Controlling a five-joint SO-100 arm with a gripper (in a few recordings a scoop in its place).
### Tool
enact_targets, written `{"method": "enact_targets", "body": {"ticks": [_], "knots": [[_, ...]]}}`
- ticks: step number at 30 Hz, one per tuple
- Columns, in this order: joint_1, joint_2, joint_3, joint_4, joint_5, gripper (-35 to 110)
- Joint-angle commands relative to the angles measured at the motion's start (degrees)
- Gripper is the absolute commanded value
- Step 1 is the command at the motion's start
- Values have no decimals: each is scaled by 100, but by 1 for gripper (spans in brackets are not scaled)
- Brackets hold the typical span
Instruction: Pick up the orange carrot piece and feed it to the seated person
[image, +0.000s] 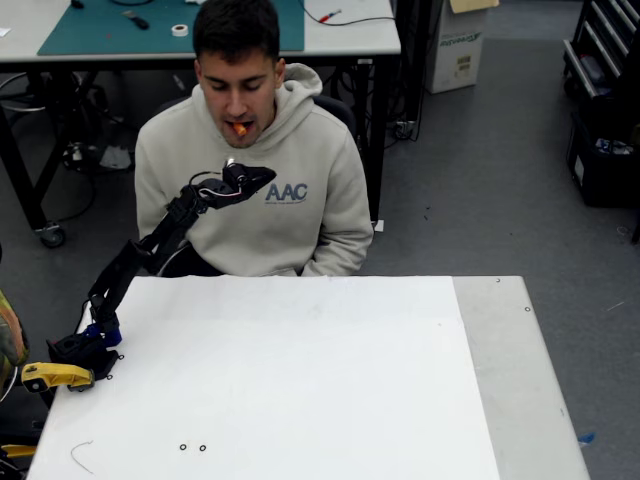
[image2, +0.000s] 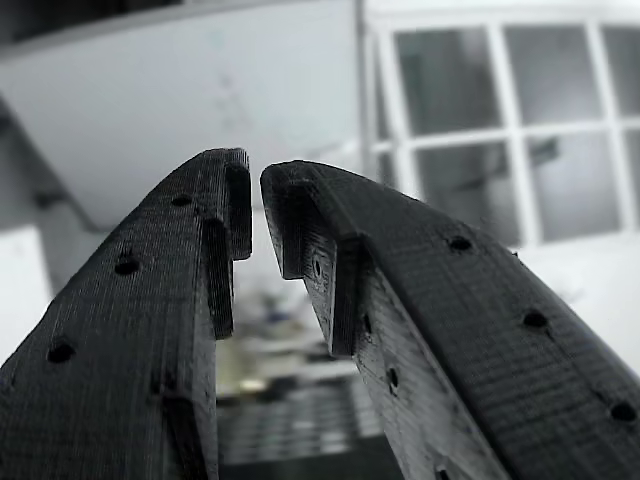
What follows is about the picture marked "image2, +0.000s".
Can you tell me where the white framed window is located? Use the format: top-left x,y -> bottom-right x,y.
362,9 -> 640,251

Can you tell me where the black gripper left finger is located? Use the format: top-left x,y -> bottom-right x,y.
0,147 -> 254,480

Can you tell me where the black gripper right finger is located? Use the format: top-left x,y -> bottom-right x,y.
258,158 -> 640,480

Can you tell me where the large pale flat panel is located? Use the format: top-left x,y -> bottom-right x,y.
0,0 -> 362,231

